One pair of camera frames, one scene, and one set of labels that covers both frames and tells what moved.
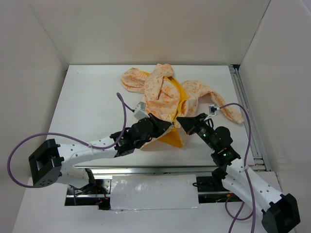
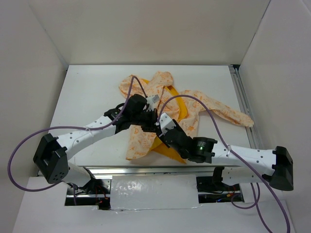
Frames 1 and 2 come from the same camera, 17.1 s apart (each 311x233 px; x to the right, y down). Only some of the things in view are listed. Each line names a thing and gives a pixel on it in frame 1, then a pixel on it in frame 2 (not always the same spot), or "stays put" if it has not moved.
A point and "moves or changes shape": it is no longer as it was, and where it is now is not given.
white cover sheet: (154, 192) stays put
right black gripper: (192, 123) to (178, 127)
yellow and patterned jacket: (167, 97) moves or changes shape
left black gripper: (161, 126) to (151, 126)
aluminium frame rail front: (149, 170) stays put
